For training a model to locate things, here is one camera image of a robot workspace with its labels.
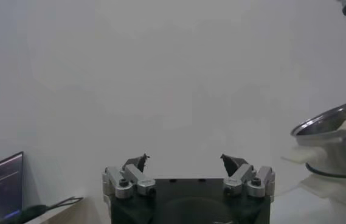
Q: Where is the white side table with cable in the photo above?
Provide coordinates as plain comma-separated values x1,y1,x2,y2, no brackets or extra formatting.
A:
23,196,106,224

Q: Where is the dark screen laptop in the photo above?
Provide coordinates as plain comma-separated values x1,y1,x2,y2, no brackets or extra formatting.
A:
0,151,24,224

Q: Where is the black looped cable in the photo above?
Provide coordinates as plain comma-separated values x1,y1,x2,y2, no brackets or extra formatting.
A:
0,196,85,224

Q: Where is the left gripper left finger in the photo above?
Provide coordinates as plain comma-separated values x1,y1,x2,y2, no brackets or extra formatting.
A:
102,153,157,200

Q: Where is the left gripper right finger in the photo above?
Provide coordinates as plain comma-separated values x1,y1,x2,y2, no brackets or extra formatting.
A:
220,153,276,198

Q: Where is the perforated steel steamer basket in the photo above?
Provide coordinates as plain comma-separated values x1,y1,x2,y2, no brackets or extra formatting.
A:
290,96,346,180

